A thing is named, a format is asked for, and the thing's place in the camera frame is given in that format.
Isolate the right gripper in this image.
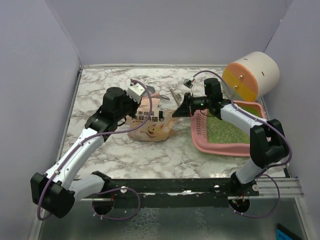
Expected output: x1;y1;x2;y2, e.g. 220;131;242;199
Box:
172;92;212;117

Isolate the metal bag sealing clip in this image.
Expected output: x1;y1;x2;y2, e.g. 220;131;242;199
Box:
169;88;183;107

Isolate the grey metal litter scoop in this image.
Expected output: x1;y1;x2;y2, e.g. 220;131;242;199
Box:
146;85;170;101

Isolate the cat litter bag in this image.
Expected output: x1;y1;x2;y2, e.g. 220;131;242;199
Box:
127;96;178;142

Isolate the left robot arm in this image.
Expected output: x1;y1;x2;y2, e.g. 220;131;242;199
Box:
30;83;148;221

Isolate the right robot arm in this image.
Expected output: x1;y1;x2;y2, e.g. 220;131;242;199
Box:
172;78;291;196

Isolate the pink litter box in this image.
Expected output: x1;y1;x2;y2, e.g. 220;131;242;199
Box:
190;100;272;158

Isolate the cylindrical drawer cabinet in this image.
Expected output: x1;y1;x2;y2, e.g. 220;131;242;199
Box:
222;51;280;102

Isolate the black base bar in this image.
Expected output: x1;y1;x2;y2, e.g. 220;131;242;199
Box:
92;171;259;209

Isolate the blue object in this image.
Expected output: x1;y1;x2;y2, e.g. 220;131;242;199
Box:
275;223;302;240

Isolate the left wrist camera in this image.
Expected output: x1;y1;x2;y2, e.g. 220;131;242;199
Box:
126;83;145;104

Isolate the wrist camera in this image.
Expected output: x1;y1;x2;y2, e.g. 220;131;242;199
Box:
183;78;195;96
126;83;145;104

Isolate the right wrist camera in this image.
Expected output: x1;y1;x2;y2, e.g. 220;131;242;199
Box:
183;78;195;96

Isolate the aluminium frame rail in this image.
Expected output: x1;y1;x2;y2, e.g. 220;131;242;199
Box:
65;175;304;201

